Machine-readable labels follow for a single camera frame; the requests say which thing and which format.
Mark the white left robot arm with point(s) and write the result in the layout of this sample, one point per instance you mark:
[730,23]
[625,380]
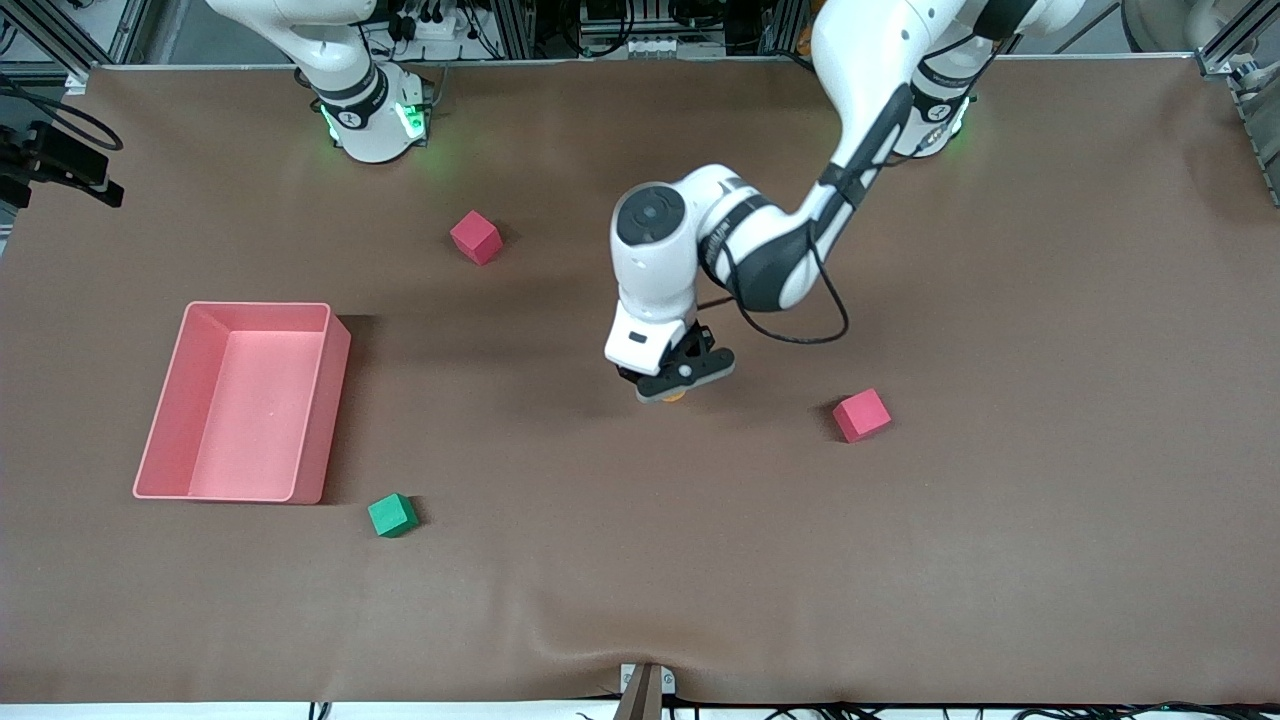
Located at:
[660,260]

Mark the white power strip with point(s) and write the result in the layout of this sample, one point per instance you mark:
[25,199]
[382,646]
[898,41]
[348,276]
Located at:
[430,26]

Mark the black button with orange cap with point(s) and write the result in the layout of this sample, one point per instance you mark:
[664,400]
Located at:
[674,398]

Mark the metal table edge bracket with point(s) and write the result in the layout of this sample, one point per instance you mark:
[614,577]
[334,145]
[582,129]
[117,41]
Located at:
[645,690]

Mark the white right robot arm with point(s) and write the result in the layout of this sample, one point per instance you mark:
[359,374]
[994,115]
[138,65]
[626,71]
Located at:
[370,130]

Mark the pink foam cube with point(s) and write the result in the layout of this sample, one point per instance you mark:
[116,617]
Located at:
[861,416]
[475,238]

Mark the aluminium frame rail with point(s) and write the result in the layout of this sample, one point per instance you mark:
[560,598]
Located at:
[60,45]
[1225,58]

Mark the green foam cube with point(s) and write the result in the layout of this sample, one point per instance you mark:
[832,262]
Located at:
[392,516]

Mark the pink plastic tray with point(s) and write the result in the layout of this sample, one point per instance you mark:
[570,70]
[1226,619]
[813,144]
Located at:
[250,420]

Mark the bag of orange items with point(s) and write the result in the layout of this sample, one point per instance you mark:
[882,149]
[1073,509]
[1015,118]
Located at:
[803,42]

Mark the white terminal strip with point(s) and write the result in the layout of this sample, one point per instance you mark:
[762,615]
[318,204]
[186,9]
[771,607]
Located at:
[640,46]

